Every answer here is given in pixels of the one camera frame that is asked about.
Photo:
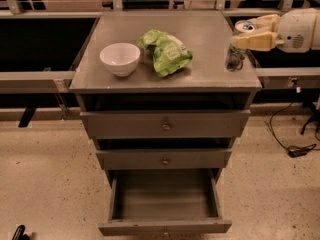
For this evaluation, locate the green chip bag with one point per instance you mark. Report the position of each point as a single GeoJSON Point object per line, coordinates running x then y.
{"type": "Point", "coordinates": [168, 52]}

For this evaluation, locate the grey metal rail left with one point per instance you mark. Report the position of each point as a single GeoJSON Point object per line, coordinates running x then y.
{"type": "Point", "coordinates": [35, 82]}

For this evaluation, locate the black object bottom left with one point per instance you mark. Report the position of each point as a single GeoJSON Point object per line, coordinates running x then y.
{"type": "Point", "coordinates": [20, 234]}

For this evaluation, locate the grey drawer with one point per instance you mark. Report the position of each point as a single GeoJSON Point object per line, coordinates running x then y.
{"type": "Point", "coordinates": [164, 201]}
{"type": "Point", "coordinates": [164, 124]}
{"type": "Point", "coordinates": [126, 159]}

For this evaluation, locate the grey bottom drawer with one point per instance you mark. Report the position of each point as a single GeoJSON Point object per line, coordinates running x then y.
{"type": "Point", "coordinates": [164, 201]}

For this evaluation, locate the redbull can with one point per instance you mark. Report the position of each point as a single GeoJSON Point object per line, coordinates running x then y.
{"type": "Point", "coordinates": [235, 56]}

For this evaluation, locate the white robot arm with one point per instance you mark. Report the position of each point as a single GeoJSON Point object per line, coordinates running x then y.
{"type": "Point", "coordinates": [317, 29]}

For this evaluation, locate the grey top drawer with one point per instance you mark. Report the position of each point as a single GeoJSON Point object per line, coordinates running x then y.
{"type": "Point", "coordinates": [164, 124]}

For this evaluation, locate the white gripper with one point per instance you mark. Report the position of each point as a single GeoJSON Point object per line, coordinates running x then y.
{"type": "Point", "coordinates": [294, 30]}

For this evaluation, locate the grey metal rail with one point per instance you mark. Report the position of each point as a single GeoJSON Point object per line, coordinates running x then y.
{"type": "Point", "coordinates": [289, 78]}
{"type": "Point", "coordinates": [35, 82]}

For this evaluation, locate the grey metal rail right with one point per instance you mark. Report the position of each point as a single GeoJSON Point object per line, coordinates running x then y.
{"type": "Point", "coordinates": [289, 78]}

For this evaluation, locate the white ceramic bowl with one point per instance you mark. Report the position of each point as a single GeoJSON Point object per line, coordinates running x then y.
{"type": "Point", "coordinates": [121, 59]}

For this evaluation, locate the grey drawer cabinet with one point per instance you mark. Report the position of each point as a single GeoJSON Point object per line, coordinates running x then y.
{"type": "Point", "coordinates": [156, 96]}

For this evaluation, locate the grey middle drawer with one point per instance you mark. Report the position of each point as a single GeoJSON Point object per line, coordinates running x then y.
{"type": "Point", "coordinates": [126, 159]}

